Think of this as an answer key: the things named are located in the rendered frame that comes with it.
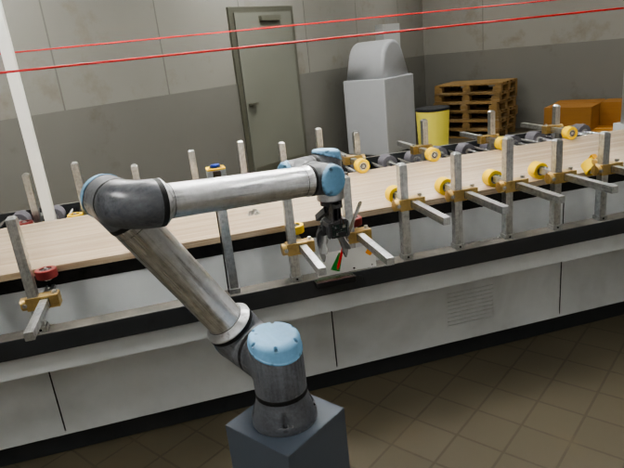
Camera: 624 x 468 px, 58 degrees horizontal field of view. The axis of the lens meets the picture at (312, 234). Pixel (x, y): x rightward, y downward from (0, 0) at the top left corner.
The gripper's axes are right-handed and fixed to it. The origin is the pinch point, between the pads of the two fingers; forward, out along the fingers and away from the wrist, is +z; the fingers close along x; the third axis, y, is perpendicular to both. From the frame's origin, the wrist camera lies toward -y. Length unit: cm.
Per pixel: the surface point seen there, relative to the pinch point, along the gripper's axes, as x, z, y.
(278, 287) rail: -10.9, 24.0, -39.7
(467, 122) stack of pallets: 468, 68, -600
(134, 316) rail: -68, 24, -45
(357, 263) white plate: 24.2, 20.9, -38.1
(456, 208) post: 71, 5, -35
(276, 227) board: -4, 4, -58
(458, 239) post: 72, 19, -35
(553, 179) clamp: 119, -1, -29
